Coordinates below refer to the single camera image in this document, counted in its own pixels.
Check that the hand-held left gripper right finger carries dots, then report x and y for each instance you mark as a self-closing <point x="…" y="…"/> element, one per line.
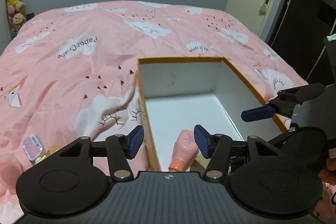
<point x="202" y="142"/>

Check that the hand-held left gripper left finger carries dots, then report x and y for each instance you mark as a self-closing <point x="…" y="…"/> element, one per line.
<point x="135" y="144"/>

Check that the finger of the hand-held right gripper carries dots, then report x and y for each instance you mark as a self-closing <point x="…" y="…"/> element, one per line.
<point x="258" y="113"/>
<point x="282" y="138"/>

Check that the pink plastic bottle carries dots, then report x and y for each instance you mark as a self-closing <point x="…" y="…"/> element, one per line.
<point x="183" y="150"/>

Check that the orange-rimmed cardboard box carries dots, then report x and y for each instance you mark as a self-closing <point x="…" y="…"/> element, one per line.
<point x="178" y="113"/>

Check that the tan cardboard piece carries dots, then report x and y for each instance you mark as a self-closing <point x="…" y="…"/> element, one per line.
<point x="199" y="164"/>

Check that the pink cloud-print bedspread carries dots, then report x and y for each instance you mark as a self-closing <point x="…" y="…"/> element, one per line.
<point x="78" y="69"/>

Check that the small pink-label tin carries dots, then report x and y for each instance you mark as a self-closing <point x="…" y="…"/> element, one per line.
<point x="31" y="146"/>

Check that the small hanging charm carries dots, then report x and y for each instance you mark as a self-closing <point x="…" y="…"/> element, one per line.
<point x="262" y="9"/>

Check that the dark wardrobe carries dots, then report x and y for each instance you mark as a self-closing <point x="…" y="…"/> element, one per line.
<point x="315" y="3"/>

